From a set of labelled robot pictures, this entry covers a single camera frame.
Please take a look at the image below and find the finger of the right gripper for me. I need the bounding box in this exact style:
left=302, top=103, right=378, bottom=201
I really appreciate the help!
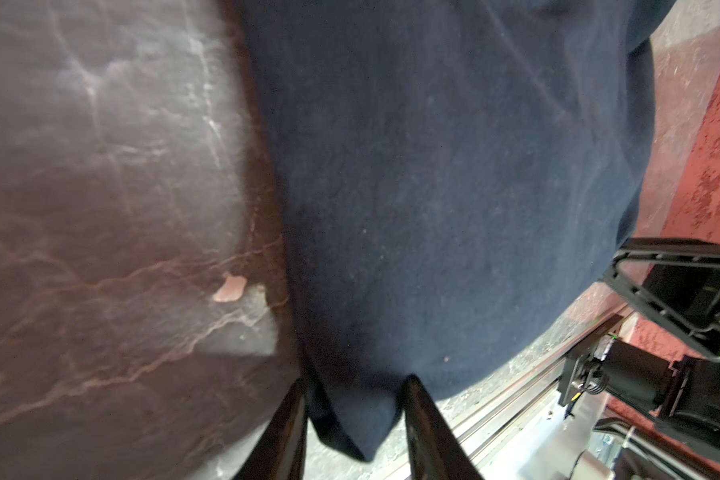
left=601, top=238, right=720, bottom=363

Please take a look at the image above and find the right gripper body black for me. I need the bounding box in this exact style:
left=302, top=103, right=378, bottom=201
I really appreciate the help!
left=643, top=265, right=720, bottom=351

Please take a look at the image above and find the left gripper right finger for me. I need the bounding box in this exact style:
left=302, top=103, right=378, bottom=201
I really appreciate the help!
left=403, top=375, right=483, bottom=480

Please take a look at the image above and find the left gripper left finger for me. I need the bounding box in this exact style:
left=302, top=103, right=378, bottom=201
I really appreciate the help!
left=233, top=380, right=308, bottom=480

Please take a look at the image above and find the navy tank top red trim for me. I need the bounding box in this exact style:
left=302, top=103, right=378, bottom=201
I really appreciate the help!
left=238, top=1, right=672, bottom=462

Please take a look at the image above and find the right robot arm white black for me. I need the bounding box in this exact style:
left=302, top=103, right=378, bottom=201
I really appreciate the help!
left=558, top=238, right=720, bottom=464

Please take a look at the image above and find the aluminium mounting rail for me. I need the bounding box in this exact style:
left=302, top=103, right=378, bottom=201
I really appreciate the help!
left=452, top=306, right=634, bottom=479

